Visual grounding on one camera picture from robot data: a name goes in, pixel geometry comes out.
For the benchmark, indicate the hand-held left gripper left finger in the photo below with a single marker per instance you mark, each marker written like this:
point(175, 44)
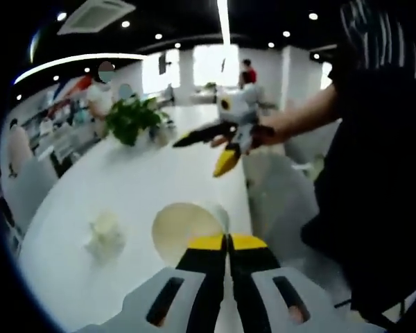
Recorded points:
point(201, 277)

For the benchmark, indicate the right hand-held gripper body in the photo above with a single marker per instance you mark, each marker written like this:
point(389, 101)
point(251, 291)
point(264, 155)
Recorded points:
point(242, 107)

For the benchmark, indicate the straight ceiling light strip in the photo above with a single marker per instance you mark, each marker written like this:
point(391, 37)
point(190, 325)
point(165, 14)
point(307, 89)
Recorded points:
point(224, 21)

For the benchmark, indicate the person's right hand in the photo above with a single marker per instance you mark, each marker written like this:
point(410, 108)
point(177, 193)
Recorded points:
point(268, 135)

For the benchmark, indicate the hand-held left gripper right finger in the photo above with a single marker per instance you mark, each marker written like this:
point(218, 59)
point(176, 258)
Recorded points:
point(253, 277)

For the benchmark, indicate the hanging dark monitor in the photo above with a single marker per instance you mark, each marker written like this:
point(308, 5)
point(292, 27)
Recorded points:
point(162, 64)

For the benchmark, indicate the long curved ceiling light strip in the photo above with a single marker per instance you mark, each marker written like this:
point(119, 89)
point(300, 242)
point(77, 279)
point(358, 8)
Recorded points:
point(90, 57)

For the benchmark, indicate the person's dark clothing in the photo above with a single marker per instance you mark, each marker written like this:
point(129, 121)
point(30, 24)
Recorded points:
point(374, 173)

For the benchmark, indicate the cluster of white paper cups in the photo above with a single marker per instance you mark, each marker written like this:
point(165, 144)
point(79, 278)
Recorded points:
point(105, 232)

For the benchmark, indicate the green-printed white paper cup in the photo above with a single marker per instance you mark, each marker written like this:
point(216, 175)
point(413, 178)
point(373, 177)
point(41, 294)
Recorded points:
point(180, 236)

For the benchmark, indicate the white storage shelving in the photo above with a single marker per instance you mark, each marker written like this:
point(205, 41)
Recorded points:
point(55, 125)

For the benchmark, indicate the ceiling air conditioner vent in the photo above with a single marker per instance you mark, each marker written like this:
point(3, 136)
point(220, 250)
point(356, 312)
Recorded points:
point(93, 15)

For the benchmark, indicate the small clear glass jar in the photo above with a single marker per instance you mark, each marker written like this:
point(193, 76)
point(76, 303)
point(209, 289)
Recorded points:
point(163, 137)

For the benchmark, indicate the red blue wall banner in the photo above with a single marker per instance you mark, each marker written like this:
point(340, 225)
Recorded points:
point(78, 85)

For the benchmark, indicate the ceiling spot lights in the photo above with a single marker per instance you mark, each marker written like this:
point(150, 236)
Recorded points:
point(125, 23)

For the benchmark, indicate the potted green plant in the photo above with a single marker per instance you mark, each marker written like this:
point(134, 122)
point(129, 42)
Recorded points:
point(131, 118)

